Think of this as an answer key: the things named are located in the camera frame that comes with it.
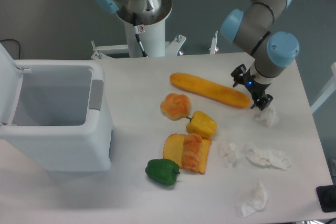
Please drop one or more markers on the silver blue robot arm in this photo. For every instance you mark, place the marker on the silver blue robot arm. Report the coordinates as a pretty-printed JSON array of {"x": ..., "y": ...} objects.
[{"x": 272, "y": 53}]

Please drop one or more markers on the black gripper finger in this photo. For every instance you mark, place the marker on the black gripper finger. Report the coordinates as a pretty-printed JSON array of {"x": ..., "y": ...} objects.
[
  {"x": 262, "y": 102},
  {"x": 238, "y": 75}
]

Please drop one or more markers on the crumpled white tissue lower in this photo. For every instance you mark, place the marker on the crumpled white tissue lower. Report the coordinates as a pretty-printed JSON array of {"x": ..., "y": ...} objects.
[{"x": 257, "y": 201}]

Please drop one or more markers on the small croissant bread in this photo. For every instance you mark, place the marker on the small croissant bread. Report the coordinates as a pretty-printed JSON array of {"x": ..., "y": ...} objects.
[{"x": 191, "y": 154}]

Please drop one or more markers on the yellow bell pepper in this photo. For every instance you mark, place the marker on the yellow bell pepper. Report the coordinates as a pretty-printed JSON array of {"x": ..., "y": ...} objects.
[{"x": 202, "y": 124}]

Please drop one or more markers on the white frame post right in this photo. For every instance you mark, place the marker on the white frame post right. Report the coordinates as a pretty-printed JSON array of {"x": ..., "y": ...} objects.
[{"x": 325, "y": 92}]

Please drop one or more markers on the crumpled white tissue small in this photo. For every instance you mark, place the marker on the crumpled white tissue small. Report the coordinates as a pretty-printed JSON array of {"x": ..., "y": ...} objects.
[{"x": 228, "y": 151}]

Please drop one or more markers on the black device at edge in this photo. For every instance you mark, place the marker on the black device at edge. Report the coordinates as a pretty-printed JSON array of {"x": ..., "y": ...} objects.
[{"x": 326, "y": 197}]

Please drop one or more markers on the white open trash bin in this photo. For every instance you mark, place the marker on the white open trash bin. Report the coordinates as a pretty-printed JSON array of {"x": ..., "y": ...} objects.
[{"x": 56, "y": 113}]

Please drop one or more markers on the crumpled white tissue wide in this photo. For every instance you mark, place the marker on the crumpled white tissue wide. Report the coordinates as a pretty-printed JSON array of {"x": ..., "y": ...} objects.
[{"x": 267, "y": 158}]

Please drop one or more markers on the long orange baguette bread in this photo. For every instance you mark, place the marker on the long orange baguette bread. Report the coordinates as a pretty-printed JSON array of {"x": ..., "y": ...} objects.
[{"x": 211, "y": 90}]

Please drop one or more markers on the toast bread slice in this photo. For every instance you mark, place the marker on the toast bread slice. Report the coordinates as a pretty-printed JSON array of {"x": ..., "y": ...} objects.
[{"x": 173, "y": 150}]

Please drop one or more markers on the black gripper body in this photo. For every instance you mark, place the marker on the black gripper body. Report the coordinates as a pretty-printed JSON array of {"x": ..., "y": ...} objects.
[{"x": 256, "y": 84}]

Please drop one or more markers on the green bell pepper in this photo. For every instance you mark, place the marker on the green bell pepper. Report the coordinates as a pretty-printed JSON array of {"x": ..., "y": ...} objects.
[{"x": 163, "y": 171}]

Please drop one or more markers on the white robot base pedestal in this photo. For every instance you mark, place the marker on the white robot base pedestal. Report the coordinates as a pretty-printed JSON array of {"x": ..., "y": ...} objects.
[{"x": 144, "y": 24}]

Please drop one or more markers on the round knotted bread roll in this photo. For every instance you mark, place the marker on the round knotted bread roll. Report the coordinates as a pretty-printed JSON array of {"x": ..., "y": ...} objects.
[{"x": 176, "y": 106}]

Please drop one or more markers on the crumpled white tissue upper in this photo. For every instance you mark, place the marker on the crumpled white tissue upper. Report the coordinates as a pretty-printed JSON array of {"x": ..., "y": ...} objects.
[{"x": 267, "y": 117}]

